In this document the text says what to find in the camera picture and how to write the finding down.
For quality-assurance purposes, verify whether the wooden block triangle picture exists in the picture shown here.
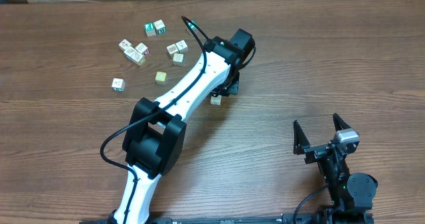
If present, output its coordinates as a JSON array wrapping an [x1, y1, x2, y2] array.
[[175, 40, 189, 54]]

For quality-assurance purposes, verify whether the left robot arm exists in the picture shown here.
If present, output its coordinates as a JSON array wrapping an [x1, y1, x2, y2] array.
[[107, 29, 256, 223]]

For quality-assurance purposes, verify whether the green top wooden block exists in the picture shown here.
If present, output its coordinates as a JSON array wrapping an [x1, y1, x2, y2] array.
[[144, 23, 156, 37]]

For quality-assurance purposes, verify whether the wooden block scribble picture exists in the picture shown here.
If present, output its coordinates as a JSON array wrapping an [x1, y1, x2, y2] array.
[[211, 96, 222, 106]]

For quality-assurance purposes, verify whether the wooden block teal side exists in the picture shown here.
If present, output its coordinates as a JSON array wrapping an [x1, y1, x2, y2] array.
[[112, 78, 126, 92]]

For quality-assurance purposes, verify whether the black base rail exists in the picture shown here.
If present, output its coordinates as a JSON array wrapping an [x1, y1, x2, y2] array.
[[79, 214, 375, 224]]

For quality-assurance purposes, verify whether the wooden block green side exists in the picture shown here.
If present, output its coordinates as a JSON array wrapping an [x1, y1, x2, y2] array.
[[153, 19, 167, 35]]

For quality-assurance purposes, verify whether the wooden block red side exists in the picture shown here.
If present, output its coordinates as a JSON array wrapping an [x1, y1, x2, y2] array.
[[135, 43, 149, 56]]

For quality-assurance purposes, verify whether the wooden block green picture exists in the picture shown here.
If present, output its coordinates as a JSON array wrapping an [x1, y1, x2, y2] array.
[[173, 53, 185, 66]]

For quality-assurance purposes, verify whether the wooden block squirrel picture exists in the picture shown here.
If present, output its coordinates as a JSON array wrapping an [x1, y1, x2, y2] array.
[[119, 39, 132, 51]]

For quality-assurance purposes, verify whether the wooden block ball picture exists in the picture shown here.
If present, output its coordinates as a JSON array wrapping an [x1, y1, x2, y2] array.
[[124, 47, 136, 60]]

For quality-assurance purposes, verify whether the yellow top wooden block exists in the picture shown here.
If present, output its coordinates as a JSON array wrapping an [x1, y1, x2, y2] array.
[[155, 71, 167, 85]]

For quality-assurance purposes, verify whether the yellow wooden block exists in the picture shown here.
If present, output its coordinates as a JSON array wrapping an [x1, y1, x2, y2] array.
[[155, 71, 167, 85], [131, 51, 145, 66]]

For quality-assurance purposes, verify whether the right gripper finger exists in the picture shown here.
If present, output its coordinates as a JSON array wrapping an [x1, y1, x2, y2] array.
[[333, 113, 350, 131], [293, 120, 311, 155]]

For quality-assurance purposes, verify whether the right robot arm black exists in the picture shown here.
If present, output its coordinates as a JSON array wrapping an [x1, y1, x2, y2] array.
[[292, 113, 378, 224]]

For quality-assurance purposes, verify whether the wooden block brown picture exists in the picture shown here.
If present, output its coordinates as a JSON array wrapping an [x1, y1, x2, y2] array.
[[167, 44, 179, 58]]

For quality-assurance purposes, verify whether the green number four block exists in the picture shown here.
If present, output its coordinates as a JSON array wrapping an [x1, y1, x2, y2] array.
[[186, 20, 198, 33]]

